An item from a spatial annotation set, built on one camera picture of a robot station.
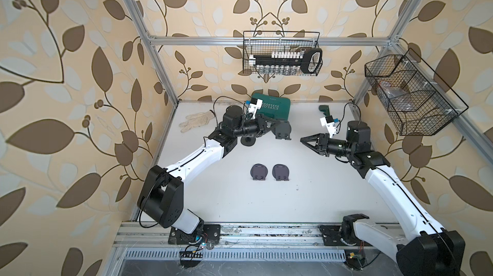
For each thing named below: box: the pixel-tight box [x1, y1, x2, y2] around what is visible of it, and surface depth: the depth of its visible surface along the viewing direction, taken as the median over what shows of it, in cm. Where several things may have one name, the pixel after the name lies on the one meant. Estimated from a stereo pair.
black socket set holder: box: [248, 48, 323, 76], surface depth 86 cm
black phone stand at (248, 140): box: [240, 134, 257, 147], surface depth 104 cm
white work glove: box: [178, 109, 216, 133], surface depth 113 cm
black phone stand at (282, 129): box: [270, 120, 292, 140], surface depth 74 cm
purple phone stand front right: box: [272, 163, 290, 182], surface depth 93 cm
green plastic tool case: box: [251, 93, 291, 121], surface depth 114 cm
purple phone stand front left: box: [249, 163, 269, 181], surface depth 93 cm
